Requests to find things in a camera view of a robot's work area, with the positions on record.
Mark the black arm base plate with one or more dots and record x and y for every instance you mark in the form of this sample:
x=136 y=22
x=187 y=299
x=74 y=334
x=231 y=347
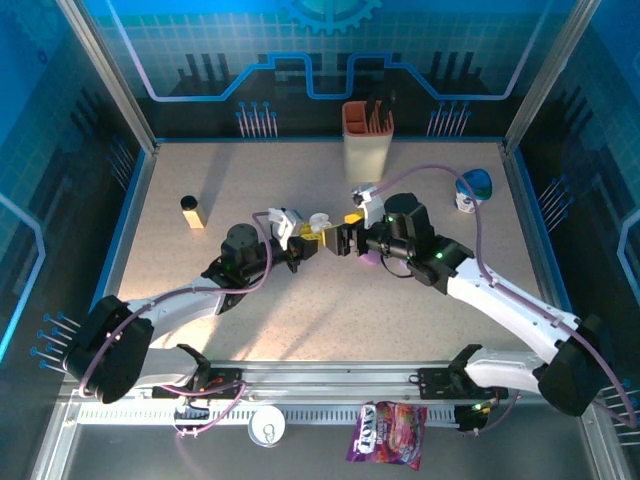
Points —
x=225 y=387
x=435 y=385

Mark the beige utensil holder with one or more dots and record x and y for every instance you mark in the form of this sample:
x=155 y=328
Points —
x=365 y=155

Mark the white earbud charging case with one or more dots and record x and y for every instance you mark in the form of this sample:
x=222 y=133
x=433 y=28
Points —
x=320 y=220

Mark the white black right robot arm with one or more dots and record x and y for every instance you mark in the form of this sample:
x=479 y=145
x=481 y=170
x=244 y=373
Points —
x=570 y=375

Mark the black controller box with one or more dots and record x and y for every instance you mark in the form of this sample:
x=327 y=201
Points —
x=470 y=420

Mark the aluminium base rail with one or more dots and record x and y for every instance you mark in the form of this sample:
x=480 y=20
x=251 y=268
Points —
x=325 y=380

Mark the grey metal shelf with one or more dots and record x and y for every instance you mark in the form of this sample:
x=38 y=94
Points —
x=125 y=455

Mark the purple candy bag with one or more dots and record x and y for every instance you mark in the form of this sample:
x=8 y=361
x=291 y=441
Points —
x=387 y=432

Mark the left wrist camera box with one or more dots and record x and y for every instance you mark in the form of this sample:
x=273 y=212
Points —
x=282 y=225

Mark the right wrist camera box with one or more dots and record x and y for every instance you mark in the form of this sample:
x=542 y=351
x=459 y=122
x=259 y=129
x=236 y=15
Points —
x=371 y=205

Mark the mauve earbud charging case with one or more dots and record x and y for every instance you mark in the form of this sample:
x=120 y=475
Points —
x=371 y=260

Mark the small bottle with black cap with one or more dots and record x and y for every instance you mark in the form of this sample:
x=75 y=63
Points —
x=194 y=217

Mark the black kitchen utensil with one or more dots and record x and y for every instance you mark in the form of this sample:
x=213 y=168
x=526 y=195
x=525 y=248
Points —
x=389 y=110

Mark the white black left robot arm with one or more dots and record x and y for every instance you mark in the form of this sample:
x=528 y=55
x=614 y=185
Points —
x=110 y=355

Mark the white pull-tab can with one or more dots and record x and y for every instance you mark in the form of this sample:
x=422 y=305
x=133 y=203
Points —
x=267 y=425

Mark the aluminium frame post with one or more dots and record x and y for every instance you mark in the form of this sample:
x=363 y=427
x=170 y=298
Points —
x=111 y=75
x=547 y=75

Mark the blue table edge strip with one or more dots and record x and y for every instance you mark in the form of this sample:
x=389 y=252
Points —
x=250 y=140
x=545 y=240
x=115 y=250

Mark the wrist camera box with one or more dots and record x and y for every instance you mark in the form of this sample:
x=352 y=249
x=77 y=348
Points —
x=371 y=205
x=282 y=225

